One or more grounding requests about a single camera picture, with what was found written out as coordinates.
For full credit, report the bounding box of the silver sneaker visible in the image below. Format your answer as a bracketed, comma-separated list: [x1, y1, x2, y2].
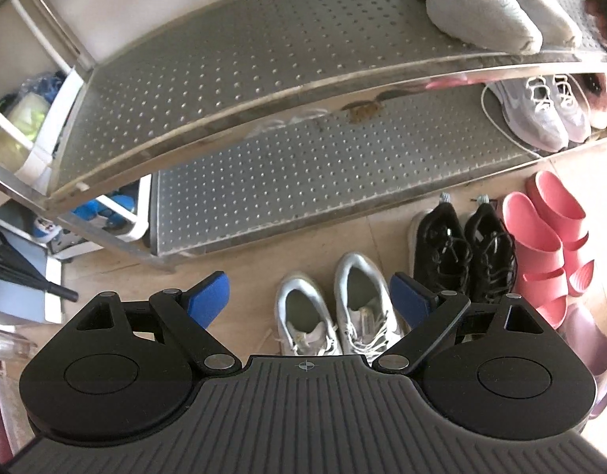
[334, 252, 404, 364]
[275, 273, 343, 356]

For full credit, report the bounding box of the black sneaker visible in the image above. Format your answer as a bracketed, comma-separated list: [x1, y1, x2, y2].
[407, 193, 472, 293]
[464, 195, 518, 303]

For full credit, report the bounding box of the pink slide sandal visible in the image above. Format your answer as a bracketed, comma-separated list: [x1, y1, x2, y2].
[526, 170, 595, 297]
[501, 192, 568, 329]

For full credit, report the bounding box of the lilac patterned slipper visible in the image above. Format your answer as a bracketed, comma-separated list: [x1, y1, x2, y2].
[558, 304, 607, 419]

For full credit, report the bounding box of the white sneaker with bubble heel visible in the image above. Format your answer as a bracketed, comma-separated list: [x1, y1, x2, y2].
[422, 0, 543, 56]

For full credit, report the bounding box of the white grey mesh sneaker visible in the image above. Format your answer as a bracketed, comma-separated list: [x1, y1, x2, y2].
[517, 0, 582, 48]

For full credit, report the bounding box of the blue white roller skate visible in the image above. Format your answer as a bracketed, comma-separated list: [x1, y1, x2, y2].
[31, 192, 136, 254]

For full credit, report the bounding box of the black folded umbrella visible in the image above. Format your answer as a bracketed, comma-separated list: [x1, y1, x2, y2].
[0, 231, 79, 302]

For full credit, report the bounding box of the clear glass bottle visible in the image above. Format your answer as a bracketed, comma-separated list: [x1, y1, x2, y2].
[0, 330, 38, 362]

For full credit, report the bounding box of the metal perforated shoe rack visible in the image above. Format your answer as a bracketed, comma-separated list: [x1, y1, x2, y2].
[0, 0, 607, 273]

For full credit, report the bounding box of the grey sneaker on rack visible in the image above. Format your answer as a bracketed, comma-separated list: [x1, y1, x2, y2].
[549, 75, 591, 143]
[487, 76, 569, 153]

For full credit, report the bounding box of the white storage shelf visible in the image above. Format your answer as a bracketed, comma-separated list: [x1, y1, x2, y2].
[0, 0, 153, 260]

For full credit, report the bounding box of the pink furry slipper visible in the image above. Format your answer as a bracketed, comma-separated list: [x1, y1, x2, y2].
[580, 73, 607, 130]

